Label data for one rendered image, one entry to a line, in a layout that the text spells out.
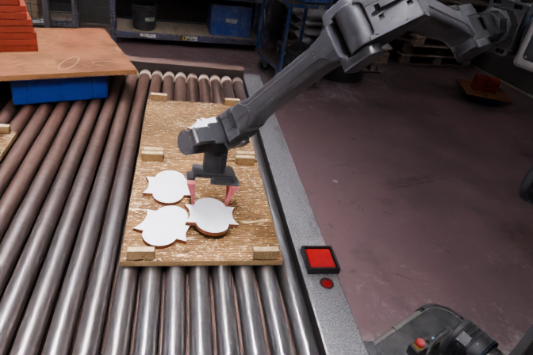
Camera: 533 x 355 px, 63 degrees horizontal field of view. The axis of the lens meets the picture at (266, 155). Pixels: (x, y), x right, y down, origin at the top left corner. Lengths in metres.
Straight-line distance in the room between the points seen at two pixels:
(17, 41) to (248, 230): 1.09
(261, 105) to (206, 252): 0.35
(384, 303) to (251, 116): 1.61
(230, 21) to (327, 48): 4.70
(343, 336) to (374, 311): 1.37
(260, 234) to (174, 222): 0.20
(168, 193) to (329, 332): 0.51
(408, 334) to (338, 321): 1.01
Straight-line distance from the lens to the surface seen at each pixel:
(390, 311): 2.33
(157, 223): 1.05
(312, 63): 0.78
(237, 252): 1.00
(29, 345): 0.90
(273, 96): 0.86
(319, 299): 0.98
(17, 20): 1.75
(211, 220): 1.05
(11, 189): 1.24
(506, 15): 1.14
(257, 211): 1.12
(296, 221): 1.15
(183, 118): 1.53
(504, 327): 2.58
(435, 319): 2.05
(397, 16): 0.73
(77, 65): 1.66
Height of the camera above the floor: 1.62
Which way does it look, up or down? 30 degrees down
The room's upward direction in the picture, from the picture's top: 10 degrees clockwise
